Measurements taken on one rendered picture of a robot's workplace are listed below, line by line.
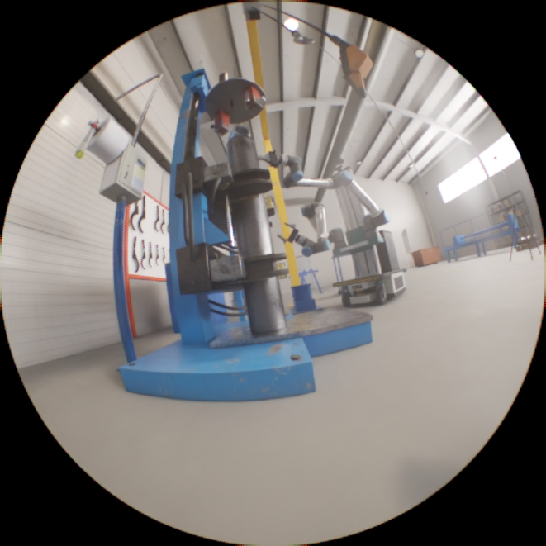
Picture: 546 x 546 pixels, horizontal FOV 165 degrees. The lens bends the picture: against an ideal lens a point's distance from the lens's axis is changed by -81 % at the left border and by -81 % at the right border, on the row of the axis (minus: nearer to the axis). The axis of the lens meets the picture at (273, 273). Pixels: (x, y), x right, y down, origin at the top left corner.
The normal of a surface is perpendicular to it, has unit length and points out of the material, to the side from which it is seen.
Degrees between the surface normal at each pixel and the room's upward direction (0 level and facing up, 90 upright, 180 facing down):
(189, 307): 90
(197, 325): 90
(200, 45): 173
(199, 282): 90
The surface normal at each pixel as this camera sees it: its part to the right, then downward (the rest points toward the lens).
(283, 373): -0.04, -0.08
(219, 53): 0.28, 0.96
